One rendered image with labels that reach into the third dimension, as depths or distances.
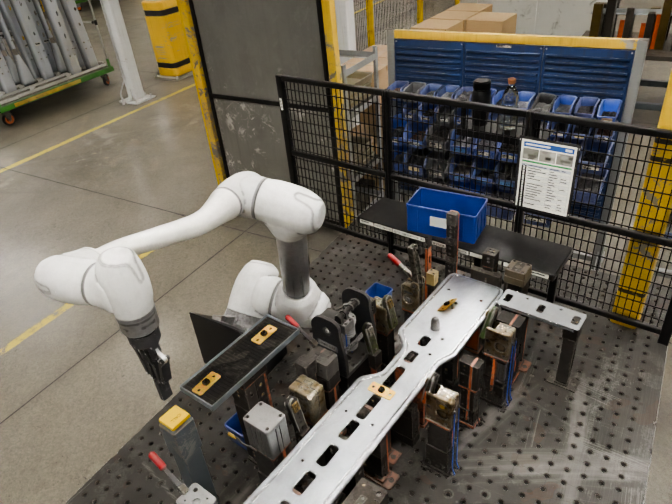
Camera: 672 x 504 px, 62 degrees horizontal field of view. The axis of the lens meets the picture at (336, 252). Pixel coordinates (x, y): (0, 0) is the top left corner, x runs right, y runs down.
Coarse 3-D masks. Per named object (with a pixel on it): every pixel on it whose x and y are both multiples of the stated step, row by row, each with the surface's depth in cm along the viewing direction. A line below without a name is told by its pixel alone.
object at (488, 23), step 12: (444, 12) 594; (456, 12) 589; (468, 12) 584; (480, 12) 579; (492, 12) 574; (420, 24) 557; (432, 24) 552; (444, 24) 548; (456, 24) 546; (468, 24) 557; (480, 24) 550; (492, 24) 544; (504, 24) 542
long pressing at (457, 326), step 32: (448, 288) 210; (480, 288) 209; (416, 320) 197; (448, 320) 195; (480, 320) 194; (416, 352) 184; (448, 352) 182; (352, 384) 174; (416, 384) 172; (352, 416) 164; (384, 416) 163; (320, 448) 156; (352, 448) 155; (288, 480) 148; (320, 480) 147
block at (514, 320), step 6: (504, 312) 199; (498, 318) 197; (504, 318) 197; (510, 318) 196; (516, 318) 196; (522, 318) 196; (510, 324) 194; (516, 324) 194; (522, 324) 194; (516, 330) 193; (522, 330) 197; (516, 336) 195; (522, 336) 199; (516, 348) 198; (516, 354) 204; (516, 360) 205; (516, 366) 207; (516, 372) 210; (516, 378) 210
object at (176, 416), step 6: (174, 408) 152; (180, 408) 151; (168, 414) 150; (174, 414) 150; (180, 414) 150; (186, 414) 149; (162, 420) 148; (168, 420) 148; (174, 420) 148; (180, 420) 148; (168, 426) 147; (174, 426) 146
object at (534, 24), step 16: (480, 0) 742; (496, 0) 732; (512, 0) 722; (528, 0) 713; (544, 0) 703; (560, 0) 694; (576, 0) 685; (592, 0) 677; (528, 16) 722; (544, 16) 713; (560, 16) 703; (576, 16) 694; (528, 32) 732; (544, 32) 722; (560, 32) 713; (576, 32) 704
